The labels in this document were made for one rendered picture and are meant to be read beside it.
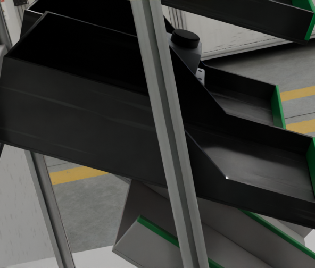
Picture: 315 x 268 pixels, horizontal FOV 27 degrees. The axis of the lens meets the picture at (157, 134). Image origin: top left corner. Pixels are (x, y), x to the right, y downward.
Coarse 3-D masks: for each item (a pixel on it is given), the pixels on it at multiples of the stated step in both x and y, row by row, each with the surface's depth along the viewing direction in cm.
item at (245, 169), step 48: (48, 48) 63; (96, 48) 63; (0, 96) 52; (48, 96) 51; (96, 96) 51; (144, 96) 51; (192, 96) 64; (48, 144) 53; (96, 144) 53; (144, 144) 52; (192, 144) 52; (240, 144) 64; (288, 144) 65; (240, 192) 53; (288, 192) 58
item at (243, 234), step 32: (128, 192) 66; (160, 192) 69; (128, 224) 62; (160, 224) 65; (224, 224) 70; (256, 224) 70; (128, 256) 58; (160, 256) 57; (224, 256) 68; (256, 256) 71; (288, 256) 71
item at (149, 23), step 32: (160, 0) 45; (0, 32) 77; (160, 32) 45; (160, 64) 47; (160, 96) 48; (160, 128) 48; (32, 160) 84; (192, 192) 51; (192, 224) 52; (64, 256) 90; (192, 256) 54
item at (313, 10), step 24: (168, 0) 47; (192, 0) 47; (216, 0) 47; (240, 0) 47; (264, 0) 47; (288, 0) 58; (240, 24) 47; (264, 24) 47; (288, 24) 47; (312, 24) 47
